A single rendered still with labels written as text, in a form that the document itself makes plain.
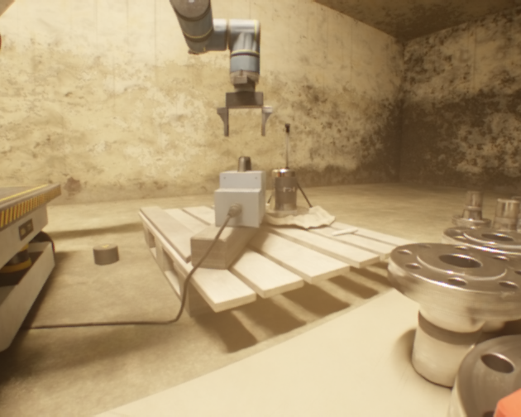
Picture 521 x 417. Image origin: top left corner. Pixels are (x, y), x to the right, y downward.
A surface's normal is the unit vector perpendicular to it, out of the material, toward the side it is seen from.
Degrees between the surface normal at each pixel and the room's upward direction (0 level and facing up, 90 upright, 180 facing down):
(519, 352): 0
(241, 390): 0
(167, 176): 90
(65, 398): 0
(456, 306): 90
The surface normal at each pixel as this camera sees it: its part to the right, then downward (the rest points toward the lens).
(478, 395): 0.00, -0.98
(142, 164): 0.52, 0.14
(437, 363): -0.70, 0.12
